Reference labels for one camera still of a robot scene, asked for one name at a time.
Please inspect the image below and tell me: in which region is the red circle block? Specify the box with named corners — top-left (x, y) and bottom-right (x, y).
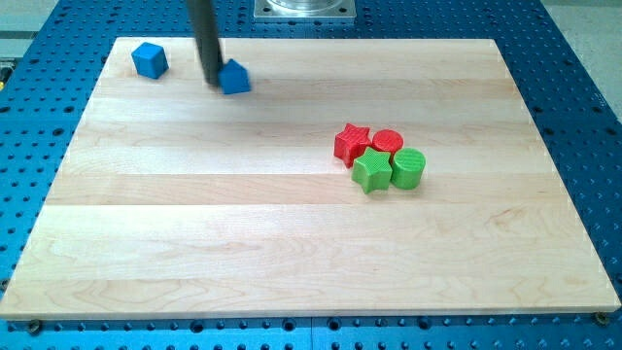
top-left (371, 129), bottom-right (404, 158)

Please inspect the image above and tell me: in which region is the green circle block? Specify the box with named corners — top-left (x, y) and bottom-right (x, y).
top-left (391, 148), bottom-right (426, 190)

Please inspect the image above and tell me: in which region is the red star block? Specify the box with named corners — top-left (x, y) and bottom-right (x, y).
top-left (333, 123), bottom-right (371, 168)

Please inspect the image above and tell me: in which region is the green star block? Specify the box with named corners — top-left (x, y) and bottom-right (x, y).
top-left (351, 147), bottom-right (393, 193)

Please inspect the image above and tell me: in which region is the light wooden board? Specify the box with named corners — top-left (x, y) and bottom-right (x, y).
top-left (1, 37), bottom-right (620, 320)

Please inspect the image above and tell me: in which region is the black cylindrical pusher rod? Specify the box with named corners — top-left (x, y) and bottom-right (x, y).
top-left (186, 0), bottom-right (224, 88)

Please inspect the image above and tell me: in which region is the blue cube block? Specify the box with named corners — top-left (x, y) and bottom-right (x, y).
top-left (131, 42), bottom-right (169, 80)

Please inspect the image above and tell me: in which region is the blue perforated metal table plate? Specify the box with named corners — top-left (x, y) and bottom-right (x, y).
top-left (1, 0), bottom-right (621, 349)

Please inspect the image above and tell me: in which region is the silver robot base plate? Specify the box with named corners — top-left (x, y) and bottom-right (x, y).
top-left (254, 0), bottom-right (357, 19)

